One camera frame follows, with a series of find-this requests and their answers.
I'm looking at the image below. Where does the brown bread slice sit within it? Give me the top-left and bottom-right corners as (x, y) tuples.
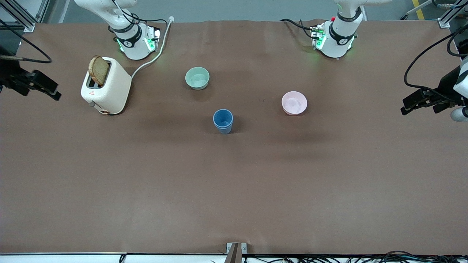
(88, 56), (110, 87)

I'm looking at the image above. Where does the cream white toaster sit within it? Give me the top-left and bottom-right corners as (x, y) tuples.
(80, 57), (132, 115)

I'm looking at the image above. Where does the grey metal rod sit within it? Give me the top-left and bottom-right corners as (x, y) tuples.
(399, 0), (435, 21)

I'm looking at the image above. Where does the pink bowl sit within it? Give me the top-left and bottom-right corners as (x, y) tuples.
(281, 91), (308, 117)

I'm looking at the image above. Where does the mint green bowl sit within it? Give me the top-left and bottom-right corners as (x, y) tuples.
(185, 66), (211, 91)

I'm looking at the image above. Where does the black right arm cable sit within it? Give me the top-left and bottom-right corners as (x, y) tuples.
(0, 18), (52, 64)

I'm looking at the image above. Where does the aluminium frame profile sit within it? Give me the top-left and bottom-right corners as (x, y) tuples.
(0, 0), (50, 33)
(437, 0), (468, 28)

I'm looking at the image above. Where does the black base cable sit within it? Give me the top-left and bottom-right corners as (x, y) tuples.
(280, 18), (320, 40)
(105, 0), (167, 35)

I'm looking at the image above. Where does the white toaster power cable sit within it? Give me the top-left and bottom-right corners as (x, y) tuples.
(131, 16), (175, 79)

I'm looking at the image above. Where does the black cable bundle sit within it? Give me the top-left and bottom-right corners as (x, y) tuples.
(243, 250), (468, 263)

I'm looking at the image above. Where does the grey metal mount bracket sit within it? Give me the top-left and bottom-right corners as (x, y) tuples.
(224, 242), (248, 263)

